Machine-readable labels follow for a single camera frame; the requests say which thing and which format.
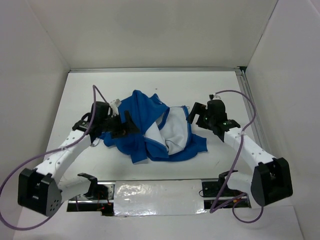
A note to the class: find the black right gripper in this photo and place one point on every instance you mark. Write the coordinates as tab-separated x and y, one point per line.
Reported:
198	108

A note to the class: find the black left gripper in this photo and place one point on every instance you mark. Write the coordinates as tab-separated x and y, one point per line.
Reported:
123	128

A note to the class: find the blue jacket white lining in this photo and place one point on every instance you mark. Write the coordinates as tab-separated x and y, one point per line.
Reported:
165	134

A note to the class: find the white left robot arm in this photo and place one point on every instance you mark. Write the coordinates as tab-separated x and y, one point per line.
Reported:
41	190

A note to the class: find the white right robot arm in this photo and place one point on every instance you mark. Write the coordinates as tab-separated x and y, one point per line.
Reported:
270	180

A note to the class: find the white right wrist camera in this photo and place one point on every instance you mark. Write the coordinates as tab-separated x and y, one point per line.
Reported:
214	97

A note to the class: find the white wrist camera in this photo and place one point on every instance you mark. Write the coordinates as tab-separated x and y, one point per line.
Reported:
214	97
114	107

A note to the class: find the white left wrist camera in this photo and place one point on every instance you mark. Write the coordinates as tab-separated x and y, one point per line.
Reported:
114	107

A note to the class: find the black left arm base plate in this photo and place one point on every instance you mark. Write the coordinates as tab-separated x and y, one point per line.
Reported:
104	191

